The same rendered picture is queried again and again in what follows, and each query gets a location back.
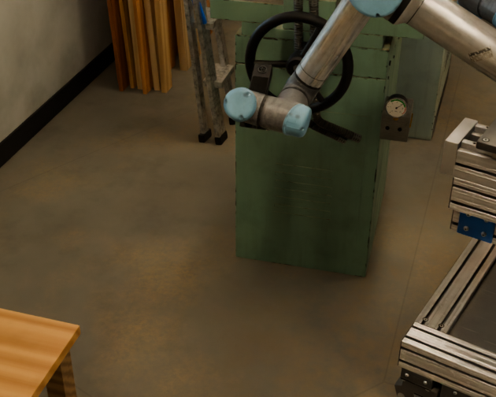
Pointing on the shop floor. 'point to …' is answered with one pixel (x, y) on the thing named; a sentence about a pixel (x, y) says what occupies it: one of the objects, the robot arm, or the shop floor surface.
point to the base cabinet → (314, 180)
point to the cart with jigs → (27, 354)
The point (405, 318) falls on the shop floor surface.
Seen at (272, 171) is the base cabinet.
